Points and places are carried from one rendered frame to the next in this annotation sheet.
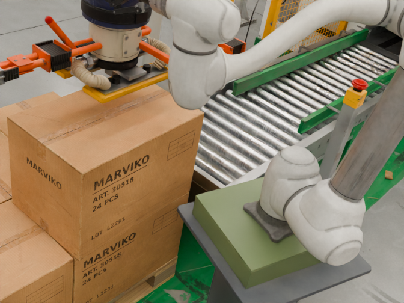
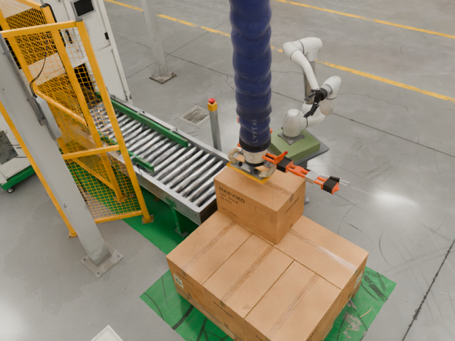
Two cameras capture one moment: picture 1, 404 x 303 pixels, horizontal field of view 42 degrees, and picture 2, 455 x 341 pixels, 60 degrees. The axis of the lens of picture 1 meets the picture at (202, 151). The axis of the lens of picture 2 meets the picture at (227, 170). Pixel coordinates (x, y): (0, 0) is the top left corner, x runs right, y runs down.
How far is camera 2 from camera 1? 3.11 m
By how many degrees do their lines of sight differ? 60
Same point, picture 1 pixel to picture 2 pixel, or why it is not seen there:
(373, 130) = not seen: hidden behind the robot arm
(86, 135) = (279, 183)
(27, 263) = (311, 229)
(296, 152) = (292, 112)
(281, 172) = (300, 118)
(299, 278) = not seen: hidden behind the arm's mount
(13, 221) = (288, 240)
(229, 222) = (298, 148)
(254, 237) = (304, 142)
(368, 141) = not seen: hidden behind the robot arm
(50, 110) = (265, 198)
